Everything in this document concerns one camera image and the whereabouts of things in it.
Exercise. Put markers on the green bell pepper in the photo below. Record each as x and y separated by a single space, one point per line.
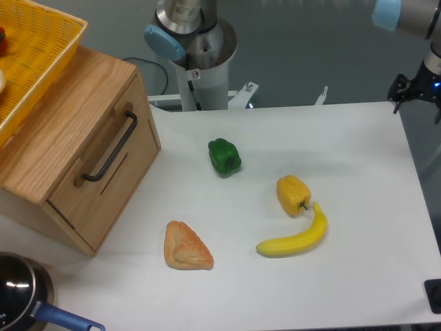
224 156

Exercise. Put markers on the red item in basket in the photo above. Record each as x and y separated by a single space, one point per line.
3 41

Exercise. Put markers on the black drawer handle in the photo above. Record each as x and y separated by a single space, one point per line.
119 146

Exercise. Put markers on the yellow bell pepper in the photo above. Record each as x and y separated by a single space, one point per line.
293 195

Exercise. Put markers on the black corner object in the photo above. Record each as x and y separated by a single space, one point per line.
433 290

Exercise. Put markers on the yellow plastic basket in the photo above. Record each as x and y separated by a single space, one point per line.
41 41

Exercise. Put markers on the triangular pastry bread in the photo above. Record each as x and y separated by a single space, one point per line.
184 250

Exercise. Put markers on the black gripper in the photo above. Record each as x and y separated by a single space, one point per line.
425 86

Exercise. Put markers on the black pot with blue handle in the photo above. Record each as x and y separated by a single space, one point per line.
27 298

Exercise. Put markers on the yellow banana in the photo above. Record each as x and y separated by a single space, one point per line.
297 243

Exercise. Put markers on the wooden top drawer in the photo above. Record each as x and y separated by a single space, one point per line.
98 186

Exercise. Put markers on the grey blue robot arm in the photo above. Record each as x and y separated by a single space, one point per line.
177 23

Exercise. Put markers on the wooden drawer cabinet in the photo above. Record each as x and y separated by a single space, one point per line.
53 136

